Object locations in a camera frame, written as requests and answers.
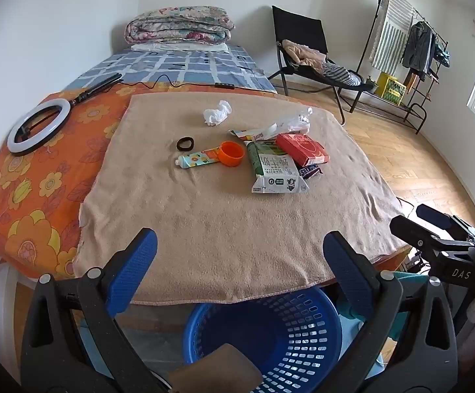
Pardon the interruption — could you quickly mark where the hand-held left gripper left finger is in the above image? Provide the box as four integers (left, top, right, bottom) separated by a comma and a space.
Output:
20, 227, 158, 393

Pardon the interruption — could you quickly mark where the red cardboard box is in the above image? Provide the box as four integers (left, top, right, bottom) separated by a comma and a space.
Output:
275, 132, 330, 167

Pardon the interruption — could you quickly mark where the brown cloth piece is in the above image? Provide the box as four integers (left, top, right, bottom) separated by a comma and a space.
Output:
168, 343, 263, 389

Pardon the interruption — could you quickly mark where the orange floral blanket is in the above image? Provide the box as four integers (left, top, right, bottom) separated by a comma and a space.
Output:
0, 82, 412, 283

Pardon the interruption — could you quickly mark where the dark hanging jacket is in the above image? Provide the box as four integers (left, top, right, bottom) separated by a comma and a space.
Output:
401, 20, 436, 80

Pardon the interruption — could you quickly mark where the blue checked bed sheet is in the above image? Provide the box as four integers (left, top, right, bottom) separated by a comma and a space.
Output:
63, 45, 277, 93

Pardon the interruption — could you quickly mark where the striped garment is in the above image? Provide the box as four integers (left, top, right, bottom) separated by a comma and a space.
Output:
321, 63, 365, 86

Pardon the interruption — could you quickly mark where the striped hanging cloth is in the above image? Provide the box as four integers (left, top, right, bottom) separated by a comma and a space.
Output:
370, 0, 416, 74

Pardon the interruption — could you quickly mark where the clear plastic bag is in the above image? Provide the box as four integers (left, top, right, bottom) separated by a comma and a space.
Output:
276, 106, 314, 135

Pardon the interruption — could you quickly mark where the teal hanging garment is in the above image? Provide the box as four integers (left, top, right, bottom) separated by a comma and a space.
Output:
436, 41, 451, 66

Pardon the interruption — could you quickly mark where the black folding chair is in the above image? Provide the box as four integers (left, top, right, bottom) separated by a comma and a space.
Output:
267, 5, 375, 127

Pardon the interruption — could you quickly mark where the yellow plastic crate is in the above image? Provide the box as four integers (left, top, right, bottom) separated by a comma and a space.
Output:
375, 71, 408, 101

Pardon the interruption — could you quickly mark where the white frame leg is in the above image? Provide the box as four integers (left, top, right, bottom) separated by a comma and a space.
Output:
0, 260, 33, 377

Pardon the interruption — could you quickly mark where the dark candy bar wrapper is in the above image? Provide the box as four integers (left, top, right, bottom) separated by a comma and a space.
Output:
299, 164, 325, 180

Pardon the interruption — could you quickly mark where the blue plastic laundry basket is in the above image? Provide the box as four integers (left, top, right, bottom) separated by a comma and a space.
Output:
182, 284, 344, 393

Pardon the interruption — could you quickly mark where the teal cloth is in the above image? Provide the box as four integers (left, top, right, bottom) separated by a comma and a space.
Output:
336, 270, 430, 342

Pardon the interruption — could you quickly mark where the black clothes rack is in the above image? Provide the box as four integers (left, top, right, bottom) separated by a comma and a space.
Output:
339, 0, 451, 135

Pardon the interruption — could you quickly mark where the folded white sheet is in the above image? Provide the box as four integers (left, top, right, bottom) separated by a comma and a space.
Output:
131, 41, 230, 53

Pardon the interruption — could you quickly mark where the tan towel blanket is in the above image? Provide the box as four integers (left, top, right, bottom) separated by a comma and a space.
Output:
74, 92, 410, 306

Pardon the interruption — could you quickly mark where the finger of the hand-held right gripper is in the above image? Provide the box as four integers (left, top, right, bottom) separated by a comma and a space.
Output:
416, 204, 475, 238
390, 215, 475, 254

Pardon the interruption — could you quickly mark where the beige garment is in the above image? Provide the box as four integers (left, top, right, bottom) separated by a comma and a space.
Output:
282, 40, 328, 66

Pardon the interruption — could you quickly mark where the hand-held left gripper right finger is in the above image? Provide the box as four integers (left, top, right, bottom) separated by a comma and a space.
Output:
322, 230, 459, 393

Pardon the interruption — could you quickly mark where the ring light with black stand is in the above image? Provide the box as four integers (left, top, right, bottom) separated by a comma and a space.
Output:
7, 73, 124, 156

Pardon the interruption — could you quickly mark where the folded floral quilt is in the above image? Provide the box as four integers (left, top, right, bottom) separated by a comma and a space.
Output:
124, 6, 236, 46

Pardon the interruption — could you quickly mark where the orange measuring scoop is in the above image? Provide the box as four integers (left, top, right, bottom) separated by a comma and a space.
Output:
215, 141, 246, 168

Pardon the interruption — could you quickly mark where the long white snack wrapper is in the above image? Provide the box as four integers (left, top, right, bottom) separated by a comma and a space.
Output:
227, 119, 299, 142

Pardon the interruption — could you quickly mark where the hand cream tube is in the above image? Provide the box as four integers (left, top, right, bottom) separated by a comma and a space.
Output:
175, 149, 222, 169

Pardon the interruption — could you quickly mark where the white tissue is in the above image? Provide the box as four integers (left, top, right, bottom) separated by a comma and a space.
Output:
203, 100, 233, 127

